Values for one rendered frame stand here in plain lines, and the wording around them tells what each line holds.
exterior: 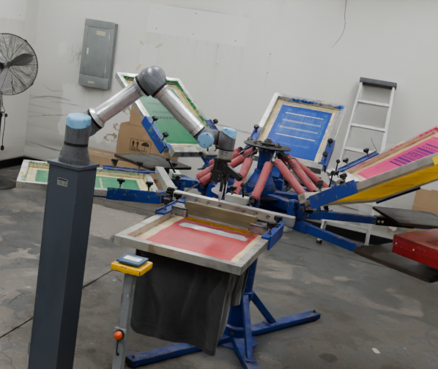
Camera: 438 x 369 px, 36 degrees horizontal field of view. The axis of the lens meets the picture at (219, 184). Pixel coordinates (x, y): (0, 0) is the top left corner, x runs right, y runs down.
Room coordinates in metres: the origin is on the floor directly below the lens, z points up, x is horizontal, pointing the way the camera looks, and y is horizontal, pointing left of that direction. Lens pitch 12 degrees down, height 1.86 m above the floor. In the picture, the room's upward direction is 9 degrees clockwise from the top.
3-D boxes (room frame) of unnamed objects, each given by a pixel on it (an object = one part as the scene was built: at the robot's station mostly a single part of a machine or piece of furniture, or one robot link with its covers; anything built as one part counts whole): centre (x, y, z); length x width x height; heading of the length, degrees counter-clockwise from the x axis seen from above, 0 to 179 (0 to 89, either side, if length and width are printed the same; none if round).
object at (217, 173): (3.29, 0.00, 1.25); 0.09 x 0.08 x 0.12; 75
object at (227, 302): (2.97, -0.16, 0.74); 0.46 x 0.04 x 0.42; 164
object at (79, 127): (3.19, 0.72, 1.37); 0.13 x 0.12 x 0.14; 178
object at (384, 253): (3.62, -0.73, 0.91); 1.34 x 0.40 x 0.08; 44
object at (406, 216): (4.26, -0.91, 0.91); 1.34 x 0.40 x 0.08; 104
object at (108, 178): (3.87, 0.62, 1.05); 1.08 x 0.61 x 0.23; 104
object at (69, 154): (3.18, 0.72, 1.25); 0.15 x 0.15 x 0.10
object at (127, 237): (3.08, 0.03, 0.97); 0.79 x 0.58 x 0.04; 164
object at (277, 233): (3.24, -0.30, 0.98); 0.30 x 0.05 x 0.07; 164
